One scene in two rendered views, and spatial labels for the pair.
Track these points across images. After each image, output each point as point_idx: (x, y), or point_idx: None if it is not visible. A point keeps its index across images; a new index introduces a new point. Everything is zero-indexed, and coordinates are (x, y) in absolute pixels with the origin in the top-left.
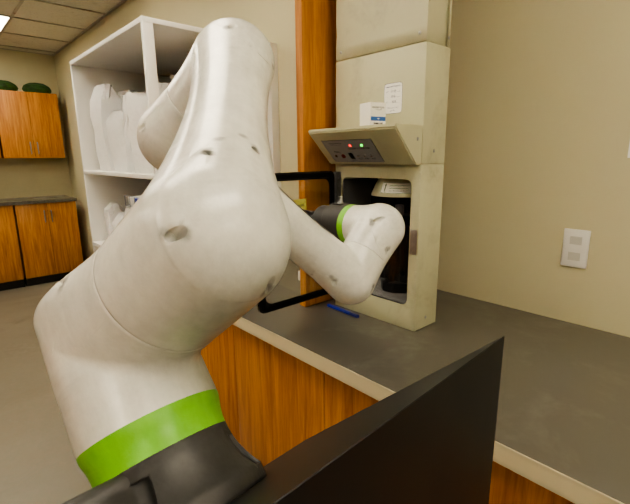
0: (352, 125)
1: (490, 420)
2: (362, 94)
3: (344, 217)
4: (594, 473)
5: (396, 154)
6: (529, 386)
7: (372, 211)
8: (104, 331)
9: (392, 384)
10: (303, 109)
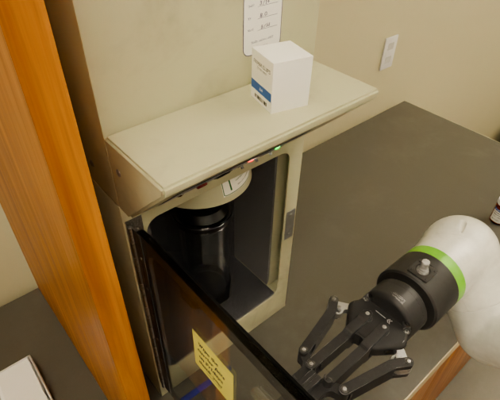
0: (160, 104)
1: None
2: (183, 20)
3: (466, 281)
4: None
5: (313, 129)
6: (401, 250)
7: (494, 242)
8: None
9: (428, 356)
10: (78, 136)
